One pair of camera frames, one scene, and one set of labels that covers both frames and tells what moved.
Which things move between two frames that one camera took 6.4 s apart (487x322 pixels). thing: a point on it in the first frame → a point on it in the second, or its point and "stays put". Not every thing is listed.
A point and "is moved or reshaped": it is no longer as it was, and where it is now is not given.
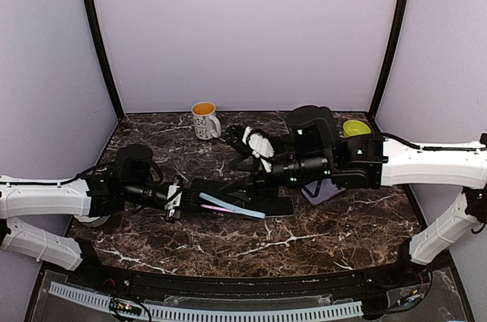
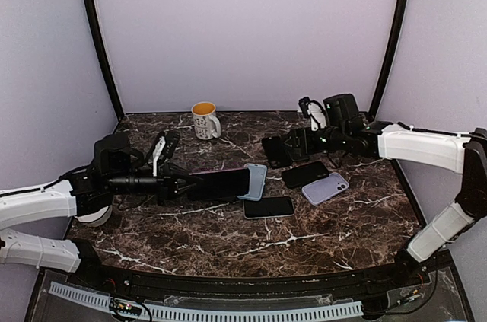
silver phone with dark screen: (282, 206) stays put
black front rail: (260, 289) stays put
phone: (320, 190) stays put
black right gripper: (255, 182) → (308, 148)
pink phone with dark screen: (219, 208) → (225, 183)
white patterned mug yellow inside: (206, 124) stays put
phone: (231, 207) is moved or reshaped
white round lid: (92, 221) stays put
